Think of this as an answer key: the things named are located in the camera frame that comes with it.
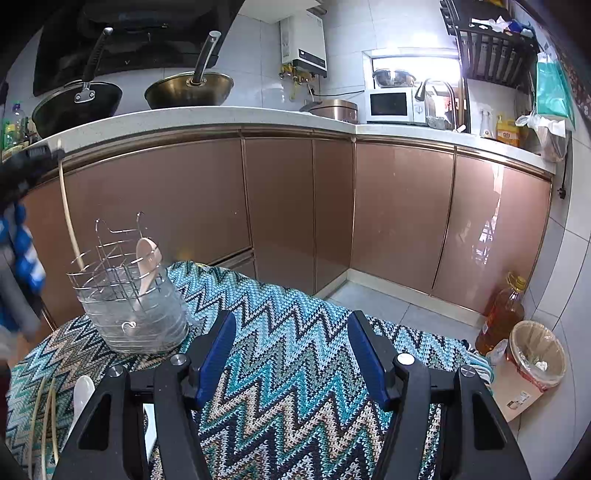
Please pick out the black dish rack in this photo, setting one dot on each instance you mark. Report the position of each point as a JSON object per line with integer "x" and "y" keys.
{"x": 489, "y": 55}

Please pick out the cooking oil bottle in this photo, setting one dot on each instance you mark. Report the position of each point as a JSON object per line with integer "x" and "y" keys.
{"x": 501, "y": 318}

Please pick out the metal faucet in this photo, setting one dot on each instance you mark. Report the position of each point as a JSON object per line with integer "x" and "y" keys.
{"x": 456, "y": 108}

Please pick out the person's left hand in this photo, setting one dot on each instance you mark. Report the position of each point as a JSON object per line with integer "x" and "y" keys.
{"x": 23, "y": 258}

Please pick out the dark sauce bottle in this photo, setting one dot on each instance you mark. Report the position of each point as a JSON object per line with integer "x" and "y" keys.
{"x": 31, "y": 131}

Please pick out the clear spray bottle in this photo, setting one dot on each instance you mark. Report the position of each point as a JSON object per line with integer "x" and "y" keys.
{"x": 487, "y": 127}

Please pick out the wooden chopstick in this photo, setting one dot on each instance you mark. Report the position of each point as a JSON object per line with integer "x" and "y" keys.
{"x": 68, "y": 212}
{"x": 33, "y": 443}
{"x": 54, "y": 415}

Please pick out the black range hood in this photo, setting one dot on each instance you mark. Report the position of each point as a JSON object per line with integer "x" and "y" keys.
{"x": 152, "y": 41}

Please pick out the brass wok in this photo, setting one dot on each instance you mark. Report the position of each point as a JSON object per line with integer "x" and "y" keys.
{"x": 184, "y": 94}

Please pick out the beige spoon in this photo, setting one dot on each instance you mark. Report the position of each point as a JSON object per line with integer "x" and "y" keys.
{"x": 147, "y": 258}

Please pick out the clear bottle with purple cap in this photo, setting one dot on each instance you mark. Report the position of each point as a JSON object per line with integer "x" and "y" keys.
{"x": 17, "y": 117}

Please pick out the white plastic bag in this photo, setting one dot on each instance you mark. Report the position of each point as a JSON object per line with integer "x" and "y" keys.
{"x": 549, "y": 138}

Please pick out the rice cooker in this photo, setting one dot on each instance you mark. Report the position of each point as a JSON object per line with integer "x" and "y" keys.
{"x": 337, "y": 110}

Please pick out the brown kitchen cabinet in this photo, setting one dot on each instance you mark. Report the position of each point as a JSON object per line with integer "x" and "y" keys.
{"x": 300, "y": 207}

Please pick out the green bag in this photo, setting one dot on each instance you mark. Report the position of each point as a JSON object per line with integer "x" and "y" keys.
{"x": 554, "y": 92}

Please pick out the zigzag knitted cloth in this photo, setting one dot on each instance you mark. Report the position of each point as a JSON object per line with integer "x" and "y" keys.
{"x": 286, "y": 350}

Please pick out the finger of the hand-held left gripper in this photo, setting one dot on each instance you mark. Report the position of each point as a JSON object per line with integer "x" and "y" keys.
{"x": 40, "y": 150}

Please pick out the white ceramic spoon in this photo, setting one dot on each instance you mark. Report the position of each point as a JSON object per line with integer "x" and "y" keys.
{"x": 83, "y": 392}

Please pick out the black power plug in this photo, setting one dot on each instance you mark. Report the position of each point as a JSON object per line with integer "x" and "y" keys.
{"x": 562, "y": 193}

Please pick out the beige trash bin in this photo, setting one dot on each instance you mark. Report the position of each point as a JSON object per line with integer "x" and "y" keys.
{"x": 512, "y": 392}

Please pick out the white water heater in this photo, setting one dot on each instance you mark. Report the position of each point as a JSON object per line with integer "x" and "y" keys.
{"x": 304, "y": 41}

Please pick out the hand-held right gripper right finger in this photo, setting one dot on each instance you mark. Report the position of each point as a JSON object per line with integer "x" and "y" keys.
{"x": 367, "y": 355}

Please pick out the yellow detergent bottle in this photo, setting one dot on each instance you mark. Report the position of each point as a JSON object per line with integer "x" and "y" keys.
{"x": 507, "y": 134}

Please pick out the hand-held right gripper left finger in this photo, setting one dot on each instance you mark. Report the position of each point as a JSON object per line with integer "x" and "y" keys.
{"x": 217, "y": 355}

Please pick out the black wok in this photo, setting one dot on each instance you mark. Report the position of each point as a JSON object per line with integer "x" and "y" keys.
{"x": 60, "y": 110}

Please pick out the white microwave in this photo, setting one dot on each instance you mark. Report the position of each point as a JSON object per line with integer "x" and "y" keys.
{"x": 388, "y": 105}

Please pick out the yellow label bottle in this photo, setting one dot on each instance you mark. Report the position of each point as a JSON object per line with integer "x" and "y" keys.
{"x": 10, "y": 136}

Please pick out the metal bowl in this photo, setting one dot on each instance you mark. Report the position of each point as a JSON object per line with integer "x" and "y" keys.
{"x": 392, "y": 78}

